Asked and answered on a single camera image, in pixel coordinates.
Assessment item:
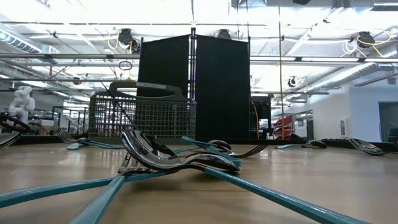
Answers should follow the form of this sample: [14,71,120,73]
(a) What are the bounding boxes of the white ribbed air duct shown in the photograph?
[306,61,382,91]

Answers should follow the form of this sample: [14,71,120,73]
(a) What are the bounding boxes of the large teal-handled black spoon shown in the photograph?
[0,152,241,209]
[120,129,371,224]
[348,138,398,157]

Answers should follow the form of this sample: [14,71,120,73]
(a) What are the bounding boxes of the thin teal-handled black utensil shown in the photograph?
[99,80,141,132]

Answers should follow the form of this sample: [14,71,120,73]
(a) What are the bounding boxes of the black cabinet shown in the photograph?
[250,95,272,140]

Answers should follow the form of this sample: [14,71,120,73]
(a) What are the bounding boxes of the teal-handled black fork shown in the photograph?
[81,138,125,150]
[214,143,269,159]
[57,128,124,149]
[68,152,147,224]

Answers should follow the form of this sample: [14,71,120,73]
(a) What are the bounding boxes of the grey horizontal beam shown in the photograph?
[0,52,398,63]

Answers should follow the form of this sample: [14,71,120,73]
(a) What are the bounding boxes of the wooden workbench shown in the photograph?
[0,123,60,136]

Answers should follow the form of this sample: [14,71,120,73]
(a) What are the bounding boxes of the black metal post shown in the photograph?
[188,27,197,100]

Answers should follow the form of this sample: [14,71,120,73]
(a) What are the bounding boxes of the black table edge rail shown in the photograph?
[12,134,398,153]

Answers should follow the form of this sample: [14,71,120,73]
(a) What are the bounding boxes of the grey mesh cutlery basket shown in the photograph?
[88,80,198,140]

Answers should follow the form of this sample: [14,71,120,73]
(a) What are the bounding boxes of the red storage bins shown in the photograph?
[272,114,295,140]

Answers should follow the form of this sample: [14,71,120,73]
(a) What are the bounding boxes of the yellow cable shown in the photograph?
[251,100,261,140]

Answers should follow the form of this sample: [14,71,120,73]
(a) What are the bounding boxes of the thin yellow vertical pole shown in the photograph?
[277,0,285,140]

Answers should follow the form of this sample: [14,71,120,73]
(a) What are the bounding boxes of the white wall box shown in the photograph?
[338,117,350,138]

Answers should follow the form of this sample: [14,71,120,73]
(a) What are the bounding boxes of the silver air duct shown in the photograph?
[0,22,60,55]

